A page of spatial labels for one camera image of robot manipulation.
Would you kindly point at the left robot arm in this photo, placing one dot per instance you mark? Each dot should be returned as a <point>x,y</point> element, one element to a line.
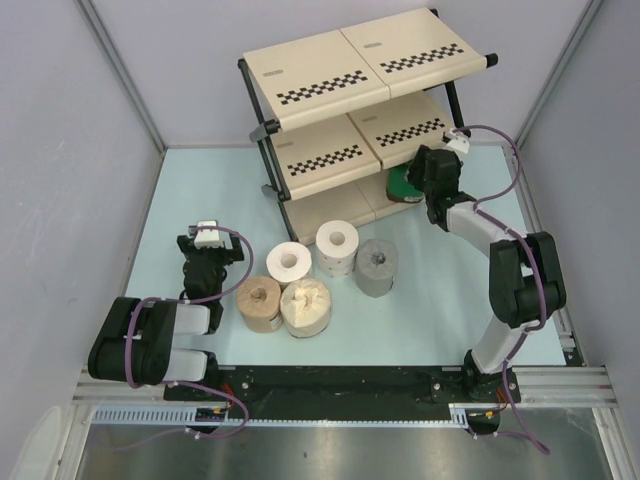
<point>135,344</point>

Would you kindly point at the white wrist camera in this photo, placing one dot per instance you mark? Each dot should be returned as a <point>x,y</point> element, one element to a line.
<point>456,142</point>
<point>206,235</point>

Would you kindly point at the white pinkish paper roll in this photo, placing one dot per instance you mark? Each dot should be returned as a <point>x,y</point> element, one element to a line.
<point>288,262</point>

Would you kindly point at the grey paper towel roll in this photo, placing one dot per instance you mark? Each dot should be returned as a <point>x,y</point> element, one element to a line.
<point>376,267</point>

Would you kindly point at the green paper towel roll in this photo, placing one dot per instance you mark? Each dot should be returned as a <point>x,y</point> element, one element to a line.
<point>398,189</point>

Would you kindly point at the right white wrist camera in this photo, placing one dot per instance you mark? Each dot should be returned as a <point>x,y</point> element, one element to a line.
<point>456,142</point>

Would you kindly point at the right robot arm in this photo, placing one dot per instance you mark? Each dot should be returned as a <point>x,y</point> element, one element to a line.
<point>526,283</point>

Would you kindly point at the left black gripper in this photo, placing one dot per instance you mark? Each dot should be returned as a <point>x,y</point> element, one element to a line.
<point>231,254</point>

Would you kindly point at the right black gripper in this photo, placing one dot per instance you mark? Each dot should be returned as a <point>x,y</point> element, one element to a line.
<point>419,162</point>

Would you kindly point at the cream wrapped paper roll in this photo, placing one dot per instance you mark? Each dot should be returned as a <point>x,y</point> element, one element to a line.
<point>305,306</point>

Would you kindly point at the white dotted paper roll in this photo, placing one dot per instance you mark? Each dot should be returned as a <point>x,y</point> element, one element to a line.
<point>337,243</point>

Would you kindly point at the brown wrapped paper roll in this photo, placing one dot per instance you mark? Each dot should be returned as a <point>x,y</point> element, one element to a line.
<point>258,301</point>

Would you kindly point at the beige three-tier shelf rack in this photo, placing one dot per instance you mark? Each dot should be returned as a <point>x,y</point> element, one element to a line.
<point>339,110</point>

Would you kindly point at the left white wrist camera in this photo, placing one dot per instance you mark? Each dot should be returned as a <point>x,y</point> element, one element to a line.
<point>206,235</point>

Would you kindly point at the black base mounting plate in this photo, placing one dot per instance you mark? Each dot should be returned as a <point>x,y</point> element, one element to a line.
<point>437,384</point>

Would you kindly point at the slotted cable duct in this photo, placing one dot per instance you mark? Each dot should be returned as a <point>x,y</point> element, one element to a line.
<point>439,417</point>

